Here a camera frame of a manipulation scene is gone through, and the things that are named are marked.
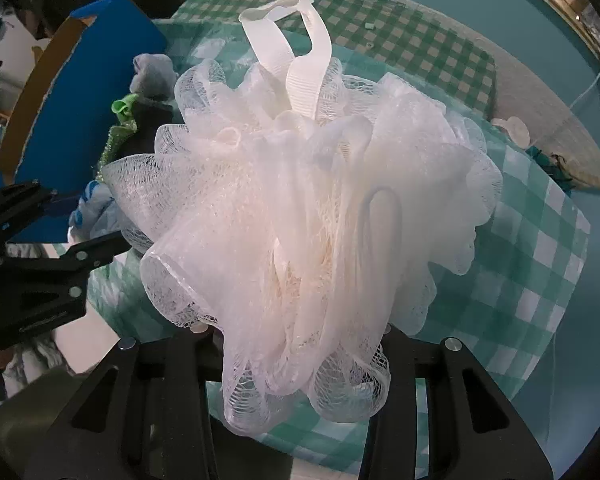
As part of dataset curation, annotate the green glitter sponge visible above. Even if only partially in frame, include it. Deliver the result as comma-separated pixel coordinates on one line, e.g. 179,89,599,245
95,125,135,183

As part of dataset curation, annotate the blue cardboard box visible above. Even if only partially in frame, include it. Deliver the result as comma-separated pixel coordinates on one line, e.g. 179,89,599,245
0,0,166,243

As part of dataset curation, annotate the rolled grey sock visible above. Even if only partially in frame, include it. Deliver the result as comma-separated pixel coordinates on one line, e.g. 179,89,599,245
130,53,178,101

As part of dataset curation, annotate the dark green checkered cloth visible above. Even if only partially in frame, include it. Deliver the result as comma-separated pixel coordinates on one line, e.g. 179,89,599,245
173,0,495,118

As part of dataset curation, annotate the white mesh bath loofah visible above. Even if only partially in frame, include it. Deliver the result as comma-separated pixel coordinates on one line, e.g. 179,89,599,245
102,0,503,435

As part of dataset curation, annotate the white blue striped cloth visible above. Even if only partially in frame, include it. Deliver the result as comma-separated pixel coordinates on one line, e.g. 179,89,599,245
68,181,120,245

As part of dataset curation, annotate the rolled green sock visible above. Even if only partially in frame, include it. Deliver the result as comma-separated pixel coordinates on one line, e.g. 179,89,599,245
110,93,137,125

